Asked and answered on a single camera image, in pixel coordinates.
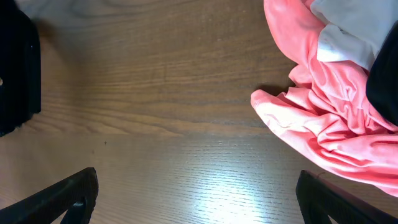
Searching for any black velvet buttoned garment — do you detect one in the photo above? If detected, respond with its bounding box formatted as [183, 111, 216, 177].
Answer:
[1, 0, 41, 136]

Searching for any coral pink garment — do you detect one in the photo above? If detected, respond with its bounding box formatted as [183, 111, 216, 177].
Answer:
[251, 0, 397, 196]

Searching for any white garment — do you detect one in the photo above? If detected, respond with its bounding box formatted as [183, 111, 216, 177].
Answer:
[310, 0, 397, 70]

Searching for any black crumpled garment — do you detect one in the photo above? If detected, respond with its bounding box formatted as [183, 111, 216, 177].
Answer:
[366, 22, 397, 126]

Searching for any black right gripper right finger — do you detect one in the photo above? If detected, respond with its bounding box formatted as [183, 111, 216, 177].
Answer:
[295, 170, 397, 224]

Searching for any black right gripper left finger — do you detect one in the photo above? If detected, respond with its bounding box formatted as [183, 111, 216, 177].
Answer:
[1, 167, 98, 224]

